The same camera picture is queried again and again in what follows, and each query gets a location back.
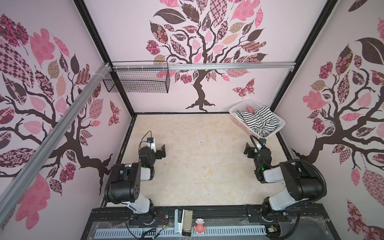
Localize black white striped tank top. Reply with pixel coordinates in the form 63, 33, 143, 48
235, 107, 280, 138

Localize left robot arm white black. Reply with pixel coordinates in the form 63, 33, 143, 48
104, 145, 166, 225

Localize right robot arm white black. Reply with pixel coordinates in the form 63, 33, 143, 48
244, 144, 327, 222

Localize red white striped tank top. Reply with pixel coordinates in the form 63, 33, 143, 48
247, 105, 255, 114

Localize white plastic laundry basket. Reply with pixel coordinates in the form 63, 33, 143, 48
229, 99, 286, 139

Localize silver white box device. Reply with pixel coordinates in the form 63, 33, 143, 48
174, 209, 193, 237

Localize pink pig figurine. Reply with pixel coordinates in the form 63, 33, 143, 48
194, 218, 207, 234

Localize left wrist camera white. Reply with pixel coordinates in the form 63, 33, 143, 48
147, 137, 157, 153

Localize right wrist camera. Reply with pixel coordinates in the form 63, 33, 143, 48
257, 138, 267, 149

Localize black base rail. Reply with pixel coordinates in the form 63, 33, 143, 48
87, 204, 329, 225

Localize black wire mesh basket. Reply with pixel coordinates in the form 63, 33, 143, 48
103, 60, 171, 94

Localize aluminium rail back wall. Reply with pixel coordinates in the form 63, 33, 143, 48
113, 62, 296, 71

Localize aluminium rail wall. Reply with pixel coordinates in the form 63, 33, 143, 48
113, 62, 296, 71
1, 63, 111, 224

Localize white slotted cable duct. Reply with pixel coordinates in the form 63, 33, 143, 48
94, 225, 267, 240

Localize aluminium rail left wall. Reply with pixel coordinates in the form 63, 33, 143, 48
1, 63, 111, 224

